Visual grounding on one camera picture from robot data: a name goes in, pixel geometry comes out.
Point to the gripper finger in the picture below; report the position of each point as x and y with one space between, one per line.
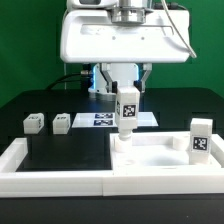
111 85
144 71

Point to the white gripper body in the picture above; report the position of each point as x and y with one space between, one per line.
90 36

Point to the white square table top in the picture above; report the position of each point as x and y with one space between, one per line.
153 151

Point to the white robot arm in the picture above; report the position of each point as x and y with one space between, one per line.
121 12

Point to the white tag sheet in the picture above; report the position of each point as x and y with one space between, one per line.
90 120

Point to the white U-shaped obstacle fence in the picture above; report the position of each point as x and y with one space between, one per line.
105 183

